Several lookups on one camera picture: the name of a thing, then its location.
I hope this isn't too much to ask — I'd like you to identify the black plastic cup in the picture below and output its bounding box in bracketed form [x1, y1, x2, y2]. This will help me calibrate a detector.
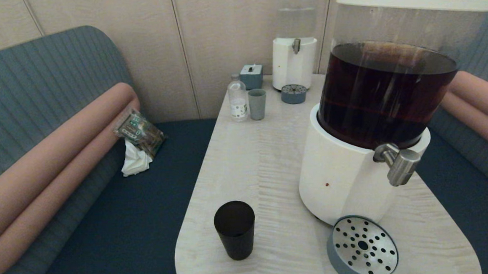
[213, 200, 257, 262]

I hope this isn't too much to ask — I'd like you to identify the large dark tea dispenser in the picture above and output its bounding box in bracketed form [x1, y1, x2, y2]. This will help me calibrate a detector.
[289, 0, 488, 229]

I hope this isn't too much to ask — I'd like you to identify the large silver dispenser tap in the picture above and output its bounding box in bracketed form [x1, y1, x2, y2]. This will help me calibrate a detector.
[373, 141, 423, 188]

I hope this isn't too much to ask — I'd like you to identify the grey plastic cup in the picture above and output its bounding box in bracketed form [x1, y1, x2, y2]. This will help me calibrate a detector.
[248, 88, 268, 121]

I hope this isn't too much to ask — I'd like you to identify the clear plastic bottle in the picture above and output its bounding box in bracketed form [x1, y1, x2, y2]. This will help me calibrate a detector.
[226, 73, 249, 122]

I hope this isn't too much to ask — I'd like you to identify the grey tissue box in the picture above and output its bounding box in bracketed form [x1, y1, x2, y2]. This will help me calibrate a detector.
[239, 64, 264, 91]

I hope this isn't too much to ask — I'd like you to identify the small grey drip tray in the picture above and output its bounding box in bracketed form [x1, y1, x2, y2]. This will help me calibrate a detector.
[281, 83, 308, 106]

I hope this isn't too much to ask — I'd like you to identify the small clear water dispenser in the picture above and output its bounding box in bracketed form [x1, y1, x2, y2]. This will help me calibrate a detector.
[268, 0, 327, 92]

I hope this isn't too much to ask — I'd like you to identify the green snack packet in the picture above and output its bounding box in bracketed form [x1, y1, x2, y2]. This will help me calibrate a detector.
[112, 108, 167, 160]

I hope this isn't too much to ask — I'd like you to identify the white crumpled tissue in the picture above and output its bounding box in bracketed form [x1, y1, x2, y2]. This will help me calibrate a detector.
[120, 138, 153, 177]

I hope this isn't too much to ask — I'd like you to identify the large grey perforated drip tray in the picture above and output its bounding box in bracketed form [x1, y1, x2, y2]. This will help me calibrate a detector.
[325, 213, 400, 274]

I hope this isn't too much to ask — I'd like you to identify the pink bolster cushion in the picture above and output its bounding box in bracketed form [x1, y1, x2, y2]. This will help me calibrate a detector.
[449, 69, 488, 133]
[0, 81, 145, 250]
[440, 91, 488, 162]
[0, 100, 149, 274]

